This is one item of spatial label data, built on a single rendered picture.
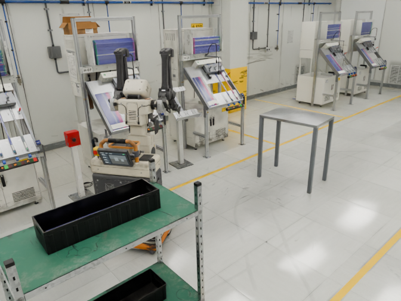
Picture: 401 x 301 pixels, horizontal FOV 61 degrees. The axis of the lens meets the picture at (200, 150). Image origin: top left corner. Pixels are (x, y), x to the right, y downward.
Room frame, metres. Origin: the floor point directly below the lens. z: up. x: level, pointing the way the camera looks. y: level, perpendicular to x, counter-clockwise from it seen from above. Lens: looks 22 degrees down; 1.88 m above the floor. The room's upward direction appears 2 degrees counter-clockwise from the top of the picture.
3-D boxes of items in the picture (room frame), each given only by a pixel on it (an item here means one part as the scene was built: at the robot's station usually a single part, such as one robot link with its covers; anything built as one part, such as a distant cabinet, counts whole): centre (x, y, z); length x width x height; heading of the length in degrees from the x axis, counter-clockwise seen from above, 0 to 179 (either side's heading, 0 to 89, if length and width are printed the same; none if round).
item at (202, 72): (5.06, -0.11, 0.65); 1.01 x 0.73 x 1.29; 40
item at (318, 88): (7.50, -2.67, 0.95); 1.36 x 0.82 x 1.90; 40
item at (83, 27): (4.35, 1.28, 1.82); 0.68 x 0.30 x 0.20; 130
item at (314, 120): (3.73, -1.11, 0.40); 0.70 x 0.45 x 0.80; 47
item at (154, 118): (3.00, 0.52, 0.99); 0.28 x 0.16 x 0.22; 75
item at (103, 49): (4.19, 1.00, 1.52); 0.51 x 0.13 x 0.27; 130
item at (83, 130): (4.25, 1.12, 0.31); 0.70 x 0.65 x 0.62; 130
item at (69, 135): (3.43, 1.37, 0.39); 0.24 x 0.24 x 0.78; 40
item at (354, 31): (8.43, -3.79, 0.95); 1.36 x 0.82 x 1.90; 40
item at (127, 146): (2.61, 0.63, 0.87); 0.23 x 0.15 x 0.11; 75
